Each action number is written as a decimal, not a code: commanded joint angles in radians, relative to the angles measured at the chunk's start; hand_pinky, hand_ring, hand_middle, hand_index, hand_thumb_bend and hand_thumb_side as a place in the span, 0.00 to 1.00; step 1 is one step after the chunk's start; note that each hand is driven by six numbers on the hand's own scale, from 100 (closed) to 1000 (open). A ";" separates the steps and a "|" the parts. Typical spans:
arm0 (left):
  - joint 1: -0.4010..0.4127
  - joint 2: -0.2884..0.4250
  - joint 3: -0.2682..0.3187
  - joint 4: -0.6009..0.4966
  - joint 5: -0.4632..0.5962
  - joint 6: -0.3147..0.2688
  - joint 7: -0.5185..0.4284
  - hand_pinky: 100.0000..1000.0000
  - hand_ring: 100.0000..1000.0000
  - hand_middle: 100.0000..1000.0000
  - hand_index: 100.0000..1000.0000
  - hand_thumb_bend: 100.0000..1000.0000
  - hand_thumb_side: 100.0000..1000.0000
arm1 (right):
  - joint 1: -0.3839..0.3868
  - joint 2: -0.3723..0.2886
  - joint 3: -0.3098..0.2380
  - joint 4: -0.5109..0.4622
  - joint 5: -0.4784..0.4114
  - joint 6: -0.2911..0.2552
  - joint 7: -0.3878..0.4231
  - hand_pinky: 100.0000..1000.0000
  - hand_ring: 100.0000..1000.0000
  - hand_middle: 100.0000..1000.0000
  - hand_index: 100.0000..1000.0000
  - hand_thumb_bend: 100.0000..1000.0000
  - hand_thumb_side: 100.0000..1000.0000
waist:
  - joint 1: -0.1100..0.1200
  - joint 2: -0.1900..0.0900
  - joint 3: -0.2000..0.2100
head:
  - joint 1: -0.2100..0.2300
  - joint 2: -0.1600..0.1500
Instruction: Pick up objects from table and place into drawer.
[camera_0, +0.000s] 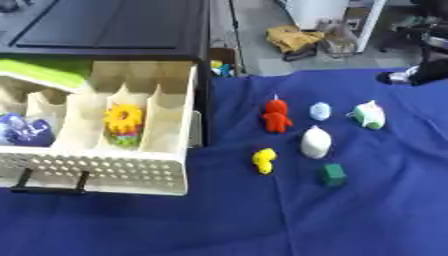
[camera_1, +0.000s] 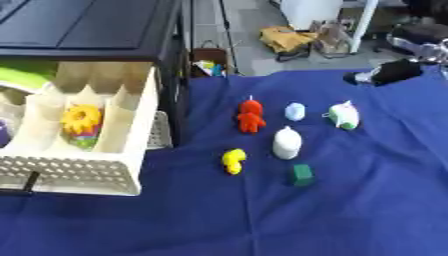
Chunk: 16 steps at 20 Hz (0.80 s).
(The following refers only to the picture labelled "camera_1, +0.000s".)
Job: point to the white post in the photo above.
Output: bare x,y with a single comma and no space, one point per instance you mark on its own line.
364,25

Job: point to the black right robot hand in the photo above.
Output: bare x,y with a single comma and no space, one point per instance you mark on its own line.
396,71

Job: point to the black cabinet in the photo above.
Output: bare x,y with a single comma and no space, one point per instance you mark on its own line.
87,26

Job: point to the brown bag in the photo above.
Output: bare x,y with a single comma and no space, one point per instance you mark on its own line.
208,61

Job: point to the pale compartment drawer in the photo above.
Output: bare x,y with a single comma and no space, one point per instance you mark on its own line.
125,140

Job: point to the red figure toy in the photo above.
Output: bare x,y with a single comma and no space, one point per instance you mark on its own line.
251,116

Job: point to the yellow duck toy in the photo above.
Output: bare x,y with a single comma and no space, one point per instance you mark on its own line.
233,161

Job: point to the green soft item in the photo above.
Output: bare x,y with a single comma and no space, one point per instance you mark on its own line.
23,75

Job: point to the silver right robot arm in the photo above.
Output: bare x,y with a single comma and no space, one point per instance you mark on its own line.
420,41

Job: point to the purple item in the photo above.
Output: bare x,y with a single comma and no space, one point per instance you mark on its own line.
3,133

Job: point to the yellow bag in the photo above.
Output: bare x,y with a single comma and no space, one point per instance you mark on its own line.
284,39

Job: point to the yellow gear toy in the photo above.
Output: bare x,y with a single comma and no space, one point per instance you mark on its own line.
81,118

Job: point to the white perforated basket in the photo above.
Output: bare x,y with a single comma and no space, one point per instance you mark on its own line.
158,130

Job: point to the pale blue small toy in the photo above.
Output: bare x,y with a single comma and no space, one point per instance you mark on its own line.
295,111

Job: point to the multicolour toy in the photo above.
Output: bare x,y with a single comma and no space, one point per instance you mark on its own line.
83,138

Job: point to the clear plastic bag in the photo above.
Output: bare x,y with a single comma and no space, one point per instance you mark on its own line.
331,38

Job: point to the white and green toy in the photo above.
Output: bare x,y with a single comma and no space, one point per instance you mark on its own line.
343,115

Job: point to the green block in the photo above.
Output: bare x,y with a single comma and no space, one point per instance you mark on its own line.
303,174

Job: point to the black tripod leg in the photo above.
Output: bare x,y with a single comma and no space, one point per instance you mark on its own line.
228,36

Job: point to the white bottle-shaped toy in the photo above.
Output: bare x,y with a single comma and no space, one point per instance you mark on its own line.
287,143

